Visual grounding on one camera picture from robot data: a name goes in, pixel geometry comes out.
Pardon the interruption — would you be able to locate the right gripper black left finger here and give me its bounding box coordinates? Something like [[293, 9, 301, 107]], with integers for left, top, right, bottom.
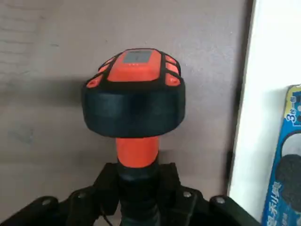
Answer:
[[0, 162, 121, 226]]

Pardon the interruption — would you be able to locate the orange and black barcode scanner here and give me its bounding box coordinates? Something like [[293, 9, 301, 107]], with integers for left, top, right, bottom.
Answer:
[[81, 48, 188, 226]]

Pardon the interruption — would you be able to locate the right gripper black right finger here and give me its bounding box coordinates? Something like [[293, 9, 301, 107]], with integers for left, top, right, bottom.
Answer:
[[159, 162, 262, 226]]

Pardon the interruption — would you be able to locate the white rectangular plastic tray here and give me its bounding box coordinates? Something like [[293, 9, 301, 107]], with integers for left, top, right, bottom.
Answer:
[[227, 0, 301, 226]]

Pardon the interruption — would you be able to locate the blue Oreo cookie box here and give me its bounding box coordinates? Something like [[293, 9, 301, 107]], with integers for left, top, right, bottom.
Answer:
[[260, 83, 301, 226]]

